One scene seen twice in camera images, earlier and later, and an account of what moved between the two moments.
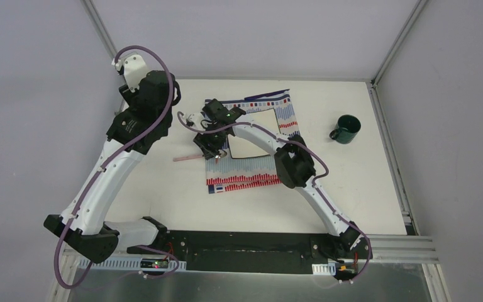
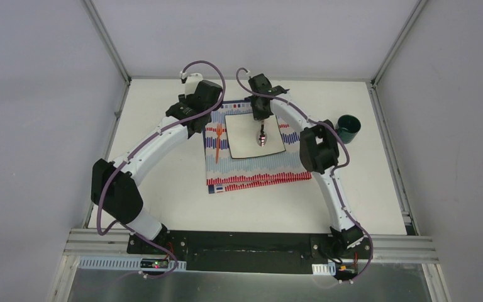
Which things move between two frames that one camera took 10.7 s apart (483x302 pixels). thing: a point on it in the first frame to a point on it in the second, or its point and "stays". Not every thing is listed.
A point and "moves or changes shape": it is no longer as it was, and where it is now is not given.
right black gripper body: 216,139 to 259,113
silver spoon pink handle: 182,158 moves or changes shape
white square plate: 266,120 stays
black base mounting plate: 253,253 stays
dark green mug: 347,126 stays
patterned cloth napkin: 225,173 stays
